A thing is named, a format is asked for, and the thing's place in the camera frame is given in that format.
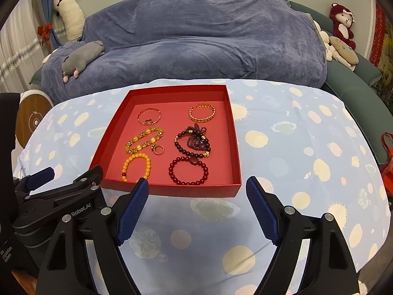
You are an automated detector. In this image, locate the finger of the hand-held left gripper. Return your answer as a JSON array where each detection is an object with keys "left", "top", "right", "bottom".
[
  {"left": 14, "top": 166, "right": 55, "bottom": 197},
  {"left": 18, "top": 165, "right": 106, "bottom": 222}
]

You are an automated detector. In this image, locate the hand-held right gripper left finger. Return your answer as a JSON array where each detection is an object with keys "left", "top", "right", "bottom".
[{"left": 36, "top": 177, "right": 150, "bottom": 295}]

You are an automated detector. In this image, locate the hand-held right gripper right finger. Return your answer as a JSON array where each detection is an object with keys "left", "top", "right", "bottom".
[{"left": 246, "top": 176, "right": 360, "bottom": 295}]

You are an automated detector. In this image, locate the orange bead bracelet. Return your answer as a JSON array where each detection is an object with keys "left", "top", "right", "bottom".
[{"left": 121, "top": 154, "right": 152, "bottom": 182}]

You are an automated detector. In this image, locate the dark red bead bracelet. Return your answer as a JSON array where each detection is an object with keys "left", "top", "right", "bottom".
[{"left": 168, "top": 156, "right": 210, "bottom": 186}]

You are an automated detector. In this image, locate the yellow-green faceted bead bracelet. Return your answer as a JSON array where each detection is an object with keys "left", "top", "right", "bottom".
[{"left": 124, "top": 127, "right": 165, "bottom": 155}]

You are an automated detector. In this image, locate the red jewelry box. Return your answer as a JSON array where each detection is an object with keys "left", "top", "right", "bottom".
[{"left": 88, "top": 84, "right": 243, "bottom": 198}]

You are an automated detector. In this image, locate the dark bracelet with gold spacers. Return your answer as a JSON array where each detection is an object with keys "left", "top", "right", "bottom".
[{"left": 174, "top": 127, "right": 212, "bottom": 160}]

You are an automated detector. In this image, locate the small garnet multi-strand bracelet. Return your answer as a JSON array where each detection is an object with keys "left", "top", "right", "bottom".
[{"left": 184, "top": 123, "right": 209, "bottom": 148}]

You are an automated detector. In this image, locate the light blue planet-print cloth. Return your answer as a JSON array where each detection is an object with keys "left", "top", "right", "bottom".
[{"left": 12, "top": 78, "right": 392, "bottom": 295}]

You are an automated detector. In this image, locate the round white wood-faced device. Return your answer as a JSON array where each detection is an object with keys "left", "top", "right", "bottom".
[{"left": 14, "top": 89, "right": 54, "bottom": 149}]

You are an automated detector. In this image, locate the rose gold bangle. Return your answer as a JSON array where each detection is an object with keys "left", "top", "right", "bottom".
[{"left": 138, "top": 107, "right": 162, "bottom": 126}]

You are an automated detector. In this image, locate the white bead garland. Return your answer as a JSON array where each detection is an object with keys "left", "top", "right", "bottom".
[{"left": 0, "top": 41, "right": 40, "bottom": 77}]

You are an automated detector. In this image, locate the grey plush toy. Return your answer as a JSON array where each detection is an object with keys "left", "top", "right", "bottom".
[{"left": 61, "top": 40, "right": 106, "bottom": 83}]

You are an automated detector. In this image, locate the red bag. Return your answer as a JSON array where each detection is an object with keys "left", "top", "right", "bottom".
[{"left": 379, "top": 132, "right": 393, "bottom": 197}]

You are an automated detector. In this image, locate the white sheer curtain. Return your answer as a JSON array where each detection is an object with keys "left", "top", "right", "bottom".
[{"left": 0, "top": 0, "right": 59, "bottom": 93}]

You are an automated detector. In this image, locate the red bow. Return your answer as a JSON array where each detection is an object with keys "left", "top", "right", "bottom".
[{"left": 37, "top": 23, "right": 53, "bottom": 48}]

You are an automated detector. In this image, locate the green sofa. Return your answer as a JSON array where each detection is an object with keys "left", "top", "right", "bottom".
[{"left": 290, "top": 0, "right": 393, "bottom": 165}]

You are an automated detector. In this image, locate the white llama plush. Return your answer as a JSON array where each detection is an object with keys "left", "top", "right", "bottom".
[{"left": 53, "top": 0, "right": 85, "bottom": 42}]

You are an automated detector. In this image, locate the blue curtain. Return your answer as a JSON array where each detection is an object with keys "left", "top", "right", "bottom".
[{"left": 40, "top": 0, "right": 72, "bottom": 50}]

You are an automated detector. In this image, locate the green plant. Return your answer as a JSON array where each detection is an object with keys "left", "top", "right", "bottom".
[{"left": 376, "top": 68, "right": 393, "bottom": 108}]

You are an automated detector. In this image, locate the cookie-shaped cushion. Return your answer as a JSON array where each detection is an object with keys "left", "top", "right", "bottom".
[{"left": 328, "top": 36, "right": 360, "bottom": 68}]

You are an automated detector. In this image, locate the blue plush blanket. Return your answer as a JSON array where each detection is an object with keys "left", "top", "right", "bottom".
[{"left": 41, "top": 0, "right": 327, "bottom": 102}]

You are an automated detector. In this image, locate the small white plush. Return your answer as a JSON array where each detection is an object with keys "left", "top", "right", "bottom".
[{"left": 313, "top": 20, "right": 334, "bottom": 61}]

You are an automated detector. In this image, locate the red monkey plush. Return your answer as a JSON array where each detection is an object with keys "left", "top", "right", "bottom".
[{"left": 329, "top": 2, "right": 357, "bottom": 50}]

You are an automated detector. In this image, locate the gold chain bracelet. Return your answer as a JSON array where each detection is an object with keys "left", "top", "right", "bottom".
[{"left": 188, "top": 103, "right": 216, "bottom": 123}]

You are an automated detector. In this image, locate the red wall banner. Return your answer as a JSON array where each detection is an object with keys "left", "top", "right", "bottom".
[{"left": 370, "top": 0, "right": 384, "bottom": 65}]

